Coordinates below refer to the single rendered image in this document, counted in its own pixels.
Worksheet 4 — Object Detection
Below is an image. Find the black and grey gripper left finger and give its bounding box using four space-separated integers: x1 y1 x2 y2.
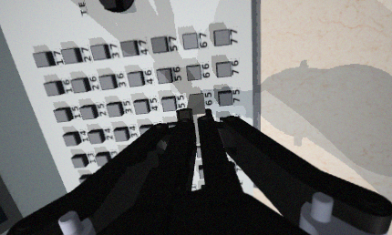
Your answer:
6 95 199 235

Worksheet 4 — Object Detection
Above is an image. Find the dark grey control console with keypad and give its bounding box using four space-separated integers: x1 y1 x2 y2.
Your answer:
0 0 261 235

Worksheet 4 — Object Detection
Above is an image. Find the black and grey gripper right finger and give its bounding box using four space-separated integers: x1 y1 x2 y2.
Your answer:
195 94 392 235

